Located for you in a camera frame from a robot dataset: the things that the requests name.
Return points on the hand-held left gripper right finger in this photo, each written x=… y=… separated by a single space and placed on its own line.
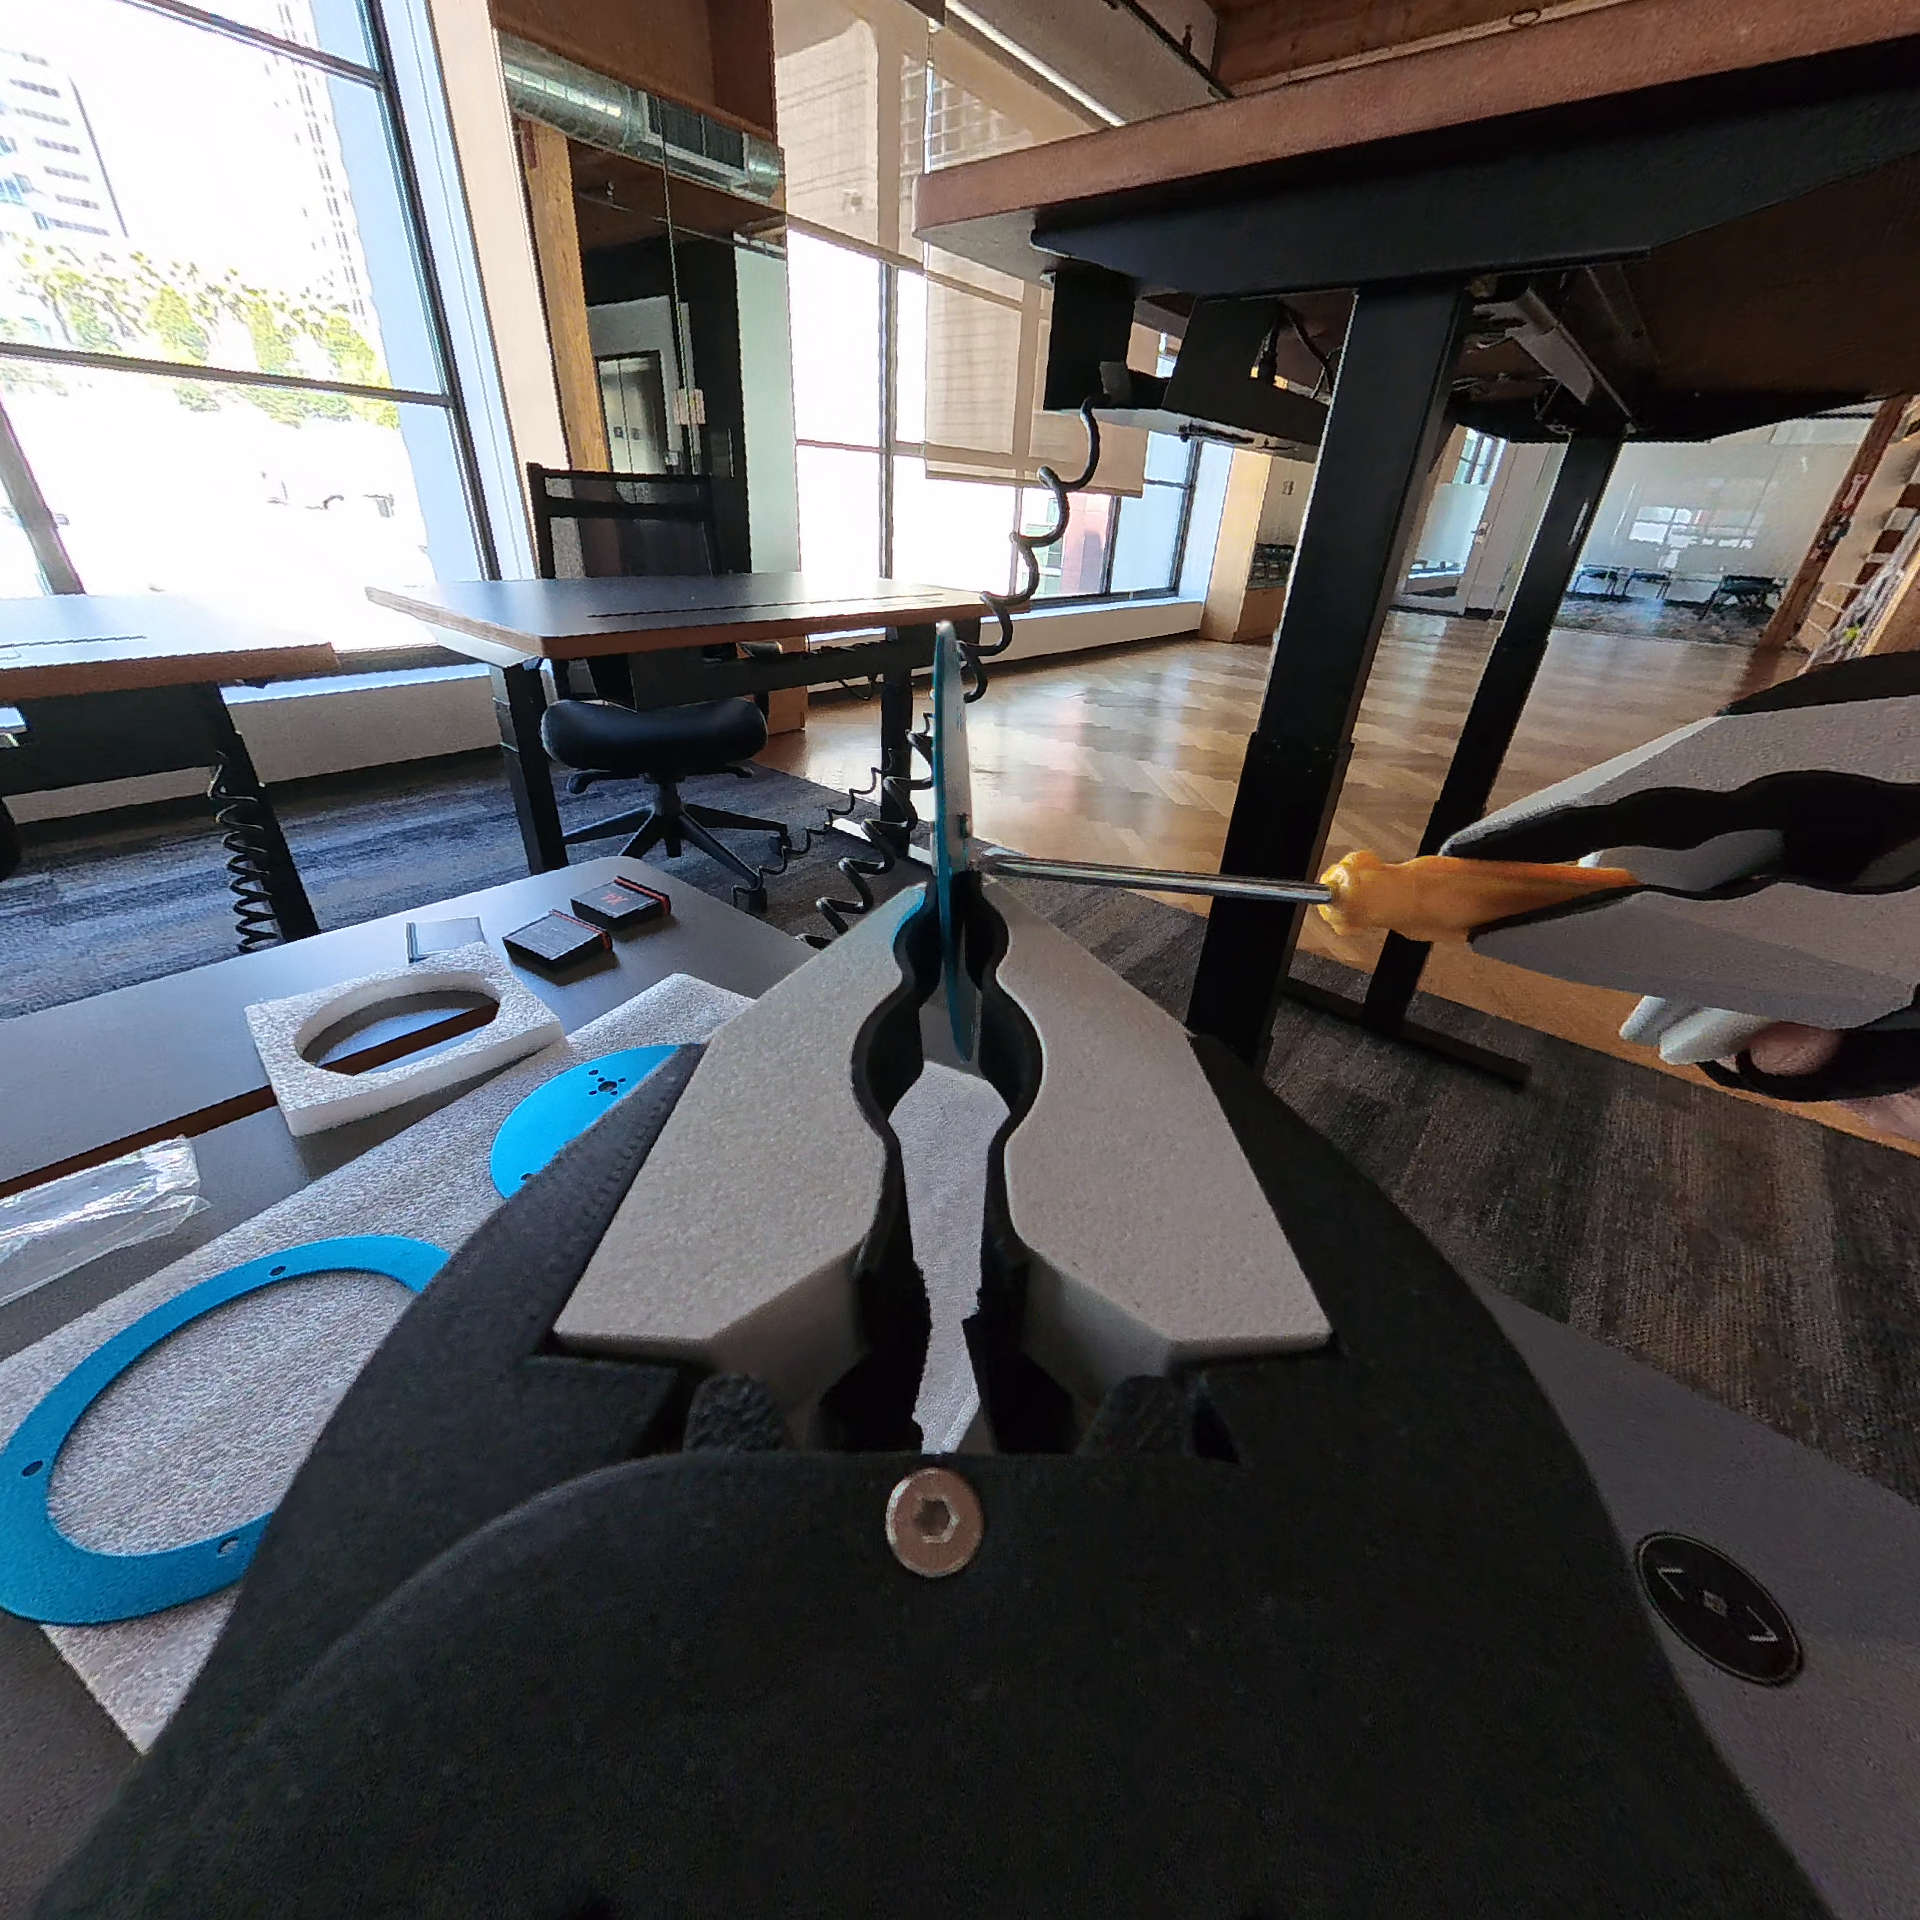
x=1157 y=1200

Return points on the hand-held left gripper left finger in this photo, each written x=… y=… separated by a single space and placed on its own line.
x=737 y=1200

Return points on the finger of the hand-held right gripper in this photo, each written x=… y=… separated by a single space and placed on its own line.
x=1741 y=752
x=1802 y=954

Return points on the small blue round plate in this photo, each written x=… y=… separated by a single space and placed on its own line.
x=948 y=781

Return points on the black desk leg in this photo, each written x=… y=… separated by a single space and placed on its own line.
x=1517 y=661
x=1337 y=601

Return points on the grey desk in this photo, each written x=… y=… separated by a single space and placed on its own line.
x=181 y=1038
x=1833 y=1411

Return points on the round black desk grommet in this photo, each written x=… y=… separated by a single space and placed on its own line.
x=1721 y=1610

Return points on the raised wooden desk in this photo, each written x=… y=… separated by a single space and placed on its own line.
x=1501 y=181

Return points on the person's right hand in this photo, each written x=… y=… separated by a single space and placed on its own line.
x=1886 y=1117

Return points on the large blue round plate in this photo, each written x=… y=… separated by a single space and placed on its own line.
x=557 y=1127

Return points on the black flat device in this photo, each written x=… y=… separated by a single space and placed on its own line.
x=557 y=945
x=624 y=899

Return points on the black office chair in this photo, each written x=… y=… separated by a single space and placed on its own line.
x=656 y=735

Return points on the white foam sheet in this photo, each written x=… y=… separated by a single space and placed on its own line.
x=212 y=1443

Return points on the brown wooden table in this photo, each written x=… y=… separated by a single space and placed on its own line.
x=152 y=637
x=690 y=611

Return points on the clear plastic bag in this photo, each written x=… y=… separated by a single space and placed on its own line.
x=91 y=1218

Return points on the window with roller blinds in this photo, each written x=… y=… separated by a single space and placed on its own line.
x=961 y=363

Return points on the large glass window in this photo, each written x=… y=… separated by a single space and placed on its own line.
x=212 y=363

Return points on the white foam frame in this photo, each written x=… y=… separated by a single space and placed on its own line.
x=277 y=1038

